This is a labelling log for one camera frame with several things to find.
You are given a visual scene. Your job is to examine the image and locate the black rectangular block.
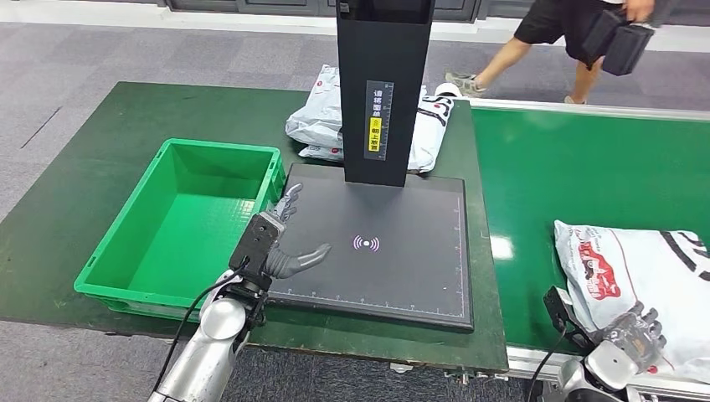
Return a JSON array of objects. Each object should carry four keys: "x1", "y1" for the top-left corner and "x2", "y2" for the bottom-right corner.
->
[
  {"x1": 580, "y1": 8, "x2": 627, "y2": 63},
  {"x1": 601, "y1": 23, "x2": 656, "y2": 78}
]

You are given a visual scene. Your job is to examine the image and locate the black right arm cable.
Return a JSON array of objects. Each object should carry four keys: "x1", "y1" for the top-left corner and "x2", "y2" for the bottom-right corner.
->
[{"x1": 525, "y1": 324, "x2": 569, "y2": 402}]

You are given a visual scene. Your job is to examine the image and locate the black inbound scanning machine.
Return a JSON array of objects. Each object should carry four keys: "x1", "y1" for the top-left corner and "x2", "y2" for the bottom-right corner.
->
[{"x1": 269, "y1": 0, "x2": 476, "y2": 332}]

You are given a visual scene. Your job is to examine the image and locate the green conveyor belt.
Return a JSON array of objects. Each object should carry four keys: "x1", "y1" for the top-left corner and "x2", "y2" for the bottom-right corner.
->
[{"x1": 471, "y1": 106, "x2": 710, "y2": 356}]

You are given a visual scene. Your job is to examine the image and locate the person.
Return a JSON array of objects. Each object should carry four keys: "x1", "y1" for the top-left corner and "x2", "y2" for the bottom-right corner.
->
[{"x1": 445, "y1": 0, "x2": 666, "y2": 106}]

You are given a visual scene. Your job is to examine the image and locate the person's hand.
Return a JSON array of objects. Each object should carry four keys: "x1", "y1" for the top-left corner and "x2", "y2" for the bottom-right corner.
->
[{"x1": 622, "y1": 0, "x2": 656, "y2": 23}]

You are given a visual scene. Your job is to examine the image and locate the large white parcel black print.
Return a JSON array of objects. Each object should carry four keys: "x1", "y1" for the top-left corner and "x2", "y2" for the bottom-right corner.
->
[{"x1": 285, "y1": 64, "x2": 456, "y2": 173}]

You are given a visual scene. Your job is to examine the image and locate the green plastic crate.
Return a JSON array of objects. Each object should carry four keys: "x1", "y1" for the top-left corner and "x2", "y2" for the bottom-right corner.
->
[{"x1": 73, "y1": 137, "x2": 286, "y2": 324}]

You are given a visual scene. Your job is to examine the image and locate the white parcel bag red print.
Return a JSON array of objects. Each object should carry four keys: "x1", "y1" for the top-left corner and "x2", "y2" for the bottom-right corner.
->
[{"x1": 553, "y1": 219, "x2": 710, "y2": 385}]

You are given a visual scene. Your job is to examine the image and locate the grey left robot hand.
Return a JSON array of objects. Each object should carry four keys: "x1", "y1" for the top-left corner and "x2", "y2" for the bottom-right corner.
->
[{"x1": 228, "y1": 183, "x2": 332, "y2": 295}]

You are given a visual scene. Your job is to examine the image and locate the dark green table mat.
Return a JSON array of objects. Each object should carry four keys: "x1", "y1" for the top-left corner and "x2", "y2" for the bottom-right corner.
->
[{"x1": 0, "y1": 80, "x2": 510, "y2": 374}]

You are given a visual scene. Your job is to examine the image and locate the label strip on machine column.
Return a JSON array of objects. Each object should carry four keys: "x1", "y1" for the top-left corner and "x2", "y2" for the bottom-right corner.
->
[{"x1": 363, "y1": 80, "x2": 395, "y2": 162}]

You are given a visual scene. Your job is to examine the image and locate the aluminium conveyor frame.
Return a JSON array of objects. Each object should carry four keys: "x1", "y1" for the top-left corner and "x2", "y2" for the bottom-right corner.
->
[{"x1": 468, "y1": 96, "x2": 710, "y2": 402}]

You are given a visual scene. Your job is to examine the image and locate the flat white parcel bag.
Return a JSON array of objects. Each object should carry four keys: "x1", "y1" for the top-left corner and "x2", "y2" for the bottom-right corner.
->
[{"x1": 298, "y1": 143, "x2": 345, "y2": 163}]

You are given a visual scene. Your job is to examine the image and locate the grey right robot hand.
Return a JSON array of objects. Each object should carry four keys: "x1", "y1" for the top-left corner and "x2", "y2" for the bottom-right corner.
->
[{"x1": 596, "y1": 301, "x2": 668, "y2": 374}]

